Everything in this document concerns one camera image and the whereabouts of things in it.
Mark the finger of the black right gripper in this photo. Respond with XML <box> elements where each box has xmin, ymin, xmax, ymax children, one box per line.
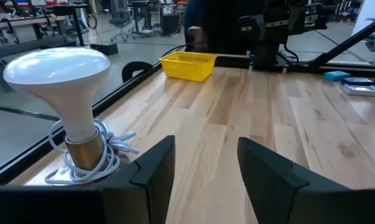
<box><xmin>237</xmin><ymin>14</ymin><xmax>265</xmax><ymax>44</ymax></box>
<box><xmin>288</xmin><ymin>2</ymin><xmax>325</xmax><ymax>35</ymax></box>

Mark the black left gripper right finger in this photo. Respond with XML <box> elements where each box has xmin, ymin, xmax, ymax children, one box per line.
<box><xmin>237</xmin><ymin>136</ymin><xmax>375</xmax><ymax>224</ymax></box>

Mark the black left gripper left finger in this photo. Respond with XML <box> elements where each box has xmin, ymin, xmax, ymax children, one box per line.
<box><xmin>0</xmin><ymin>135</ymin><xmax>176</xmax><ymax>224</ymax></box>

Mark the teal blue box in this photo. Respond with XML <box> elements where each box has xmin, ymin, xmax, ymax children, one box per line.
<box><xmin>323</xmin><ymin>70</ymin><xmax>351</xmax><ymax>82</ymax></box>

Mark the blue white box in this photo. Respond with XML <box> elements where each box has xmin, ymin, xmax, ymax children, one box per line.
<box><xmin>341</xmin><ymin>77</ymin><xmax>374</xmax><ymax>87</ymax></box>

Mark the grey office chair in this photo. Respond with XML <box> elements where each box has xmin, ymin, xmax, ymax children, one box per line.
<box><xmin>108</xmin><ymin>0</ymin><xmax>133</xmax><ymax>43</ymax></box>

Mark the person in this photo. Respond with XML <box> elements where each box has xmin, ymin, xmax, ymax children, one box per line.
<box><xmin>183</xmin><ymin>0</ymin><xmax>266</xmax><ymax>54</ymax></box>

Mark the yellow plastic basket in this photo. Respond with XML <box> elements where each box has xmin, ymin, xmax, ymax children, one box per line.
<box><xmin>159</xmin><ymin>51</ymin><xmax>218</xmax><ymax>83</ymax></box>

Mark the black computer case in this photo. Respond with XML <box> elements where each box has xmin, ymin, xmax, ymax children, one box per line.
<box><xmin>161</xmin><ymin>12</ymin><xmax>182</xmax><ymax>36</ymax></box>

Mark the black curved chair back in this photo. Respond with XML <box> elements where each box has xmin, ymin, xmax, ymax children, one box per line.
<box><xmin>121</xmin><ymin>60</ymin><xmax>154</xmax><ymax>83</ymax></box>

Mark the white bulb lamp brass base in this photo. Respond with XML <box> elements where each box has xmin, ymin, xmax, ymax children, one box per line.
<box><xmin>2</xmin><ymin>46</ymin><xmax>112</xmax><ymax>171</ymax></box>

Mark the black floor box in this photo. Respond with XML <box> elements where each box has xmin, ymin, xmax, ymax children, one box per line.
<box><xmin>90</xmin><ymin>42</ymin><xmax>119</xmax><ymax>57</ymax></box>

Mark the light wooden desk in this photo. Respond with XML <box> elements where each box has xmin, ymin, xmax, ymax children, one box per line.
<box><xmin>0</xmin><ymin>14</ymin><xmax>67</xmax><ymax>47</ymax></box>

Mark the black aluminium rig frame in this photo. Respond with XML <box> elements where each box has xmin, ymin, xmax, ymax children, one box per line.
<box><xmin>0</xmin><ymin>14</ymin><xmax>375</xmax><ymax>187</ymax></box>

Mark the white lamp cable with adapter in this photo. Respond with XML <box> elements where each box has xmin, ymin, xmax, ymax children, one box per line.
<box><xmin>44</xmin><ymin>119</ymin><xmax>140</xmax><ymax>186</ymax></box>

